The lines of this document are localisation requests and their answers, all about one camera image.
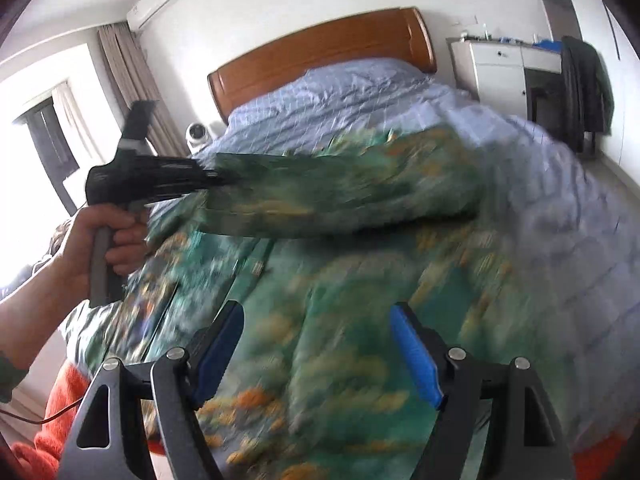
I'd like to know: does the brown curtain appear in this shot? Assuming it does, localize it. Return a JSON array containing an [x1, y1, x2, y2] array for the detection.
[[97, 22, 188, 161]]

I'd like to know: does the person's left hand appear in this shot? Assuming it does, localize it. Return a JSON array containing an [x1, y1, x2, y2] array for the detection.
[[49, 205, 151, 301]]

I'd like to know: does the grey door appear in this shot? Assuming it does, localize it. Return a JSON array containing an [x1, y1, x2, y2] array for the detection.
[[542, 0, 583, 41]]

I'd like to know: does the blue checked duvet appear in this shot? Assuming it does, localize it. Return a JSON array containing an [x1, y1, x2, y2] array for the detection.
[[150, 57, 640, 461]]

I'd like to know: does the wooden headboard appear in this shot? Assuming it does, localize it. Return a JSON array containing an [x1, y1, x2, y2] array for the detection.
[[207, 6, 438, 120]]

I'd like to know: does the person's left forearm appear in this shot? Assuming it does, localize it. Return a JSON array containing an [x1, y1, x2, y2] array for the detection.
[[0, 260, 91, 403]]

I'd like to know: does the sheer beige curtain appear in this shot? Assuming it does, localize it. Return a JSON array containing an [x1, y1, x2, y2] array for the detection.
[[52, 80, 101, 161]]

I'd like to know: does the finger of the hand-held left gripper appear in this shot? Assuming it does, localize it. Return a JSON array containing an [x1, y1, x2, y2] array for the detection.
[[195, 159, 228, 192]]

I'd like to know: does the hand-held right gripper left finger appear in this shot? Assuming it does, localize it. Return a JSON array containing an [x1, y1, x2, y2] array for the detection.
[[57, 300, 246, 480]]

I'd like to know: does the white cabinet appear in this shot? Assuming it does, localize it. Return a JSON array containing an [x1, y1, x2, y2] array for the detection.
[[450, 37, 563, 121]]

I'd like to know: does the orange cloth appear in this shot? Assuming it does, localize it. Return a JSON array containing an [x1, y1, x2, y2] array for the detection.
[[10, 360, 633, 480]]

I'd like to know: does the green floral garment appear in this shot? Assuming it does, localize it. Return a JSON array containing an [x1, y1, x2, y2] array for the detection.
[[60, 127, 526, 480]]

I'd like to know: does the white security camera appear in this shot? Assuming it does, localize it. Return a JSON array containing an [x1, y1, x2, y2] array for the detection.
[[185, 122, 223, 150]]

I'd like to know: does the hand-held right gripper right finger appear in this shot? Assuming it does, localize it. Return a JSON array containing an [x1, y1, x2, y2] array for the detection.
[[389, 302, 578, 480]]

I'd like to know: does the dark jacket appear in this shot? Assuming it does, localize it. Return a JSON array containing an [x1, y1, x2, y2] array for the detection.
[[560, 35, 615, 153]]

